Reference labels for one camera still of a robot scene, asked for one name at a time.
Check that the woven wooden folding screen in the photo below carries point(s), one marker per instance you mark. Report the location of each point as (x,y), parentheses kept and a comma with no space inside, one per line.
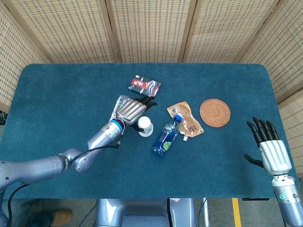
(151,28)

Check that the blue-grey robot torso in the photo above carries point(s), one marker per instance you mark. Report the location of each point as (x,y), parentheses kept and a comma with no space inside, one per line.
(142,212)

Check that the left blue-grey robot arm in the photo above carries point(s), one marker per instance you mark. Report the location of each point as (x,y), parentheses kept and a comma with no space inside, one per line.
(35,168)

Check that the clear plastic water bottle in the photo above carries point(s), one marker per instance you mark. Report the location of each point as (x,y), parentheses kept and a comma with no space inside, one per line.
(120,100)

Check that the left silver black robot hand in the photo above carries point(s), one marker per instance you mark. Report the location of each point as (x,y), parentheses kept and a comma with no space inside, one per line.
(130,111)

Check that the paper cup blue outlined flower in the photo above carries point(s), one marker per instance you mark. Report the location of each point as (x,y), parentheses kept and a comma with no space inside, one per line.
(145,123)

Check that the paper cup green flower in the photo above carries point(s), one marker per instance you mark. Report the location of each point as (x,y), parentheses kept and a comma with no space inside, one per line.
(145,135)

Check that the brown spout pouch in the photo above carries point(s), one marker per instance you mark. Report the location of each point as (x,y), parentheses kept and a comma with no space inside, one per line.
(187,118)

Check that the brown shoe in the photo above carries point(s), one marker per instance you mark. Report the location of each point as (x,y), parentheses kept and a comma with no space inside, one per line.
(62,216)

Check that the blue felt table cover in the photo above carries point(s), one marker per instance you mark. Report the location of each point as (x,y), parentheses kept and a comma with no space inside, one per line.
(189,170)

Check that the black red card box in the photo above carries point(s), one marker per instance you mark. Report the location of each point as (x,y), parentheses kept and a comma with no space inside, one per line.
(145,85)

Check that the blue plastic drink bottle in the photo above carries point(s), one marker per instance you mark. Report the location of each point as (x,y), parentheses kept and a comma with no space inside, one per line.
(165,138)

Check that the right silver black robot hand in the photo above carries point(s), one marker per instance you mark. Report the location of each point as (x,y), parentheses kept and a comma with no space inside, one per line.
(274,156)

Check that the white table leg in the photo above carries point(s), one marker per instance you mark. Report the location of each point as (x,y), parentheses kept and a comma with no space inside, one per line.
(205,212)

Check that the round woven rattan coaster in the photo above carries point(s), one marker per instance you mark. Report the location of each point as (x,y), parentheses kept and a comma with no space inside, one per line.
(215,113)

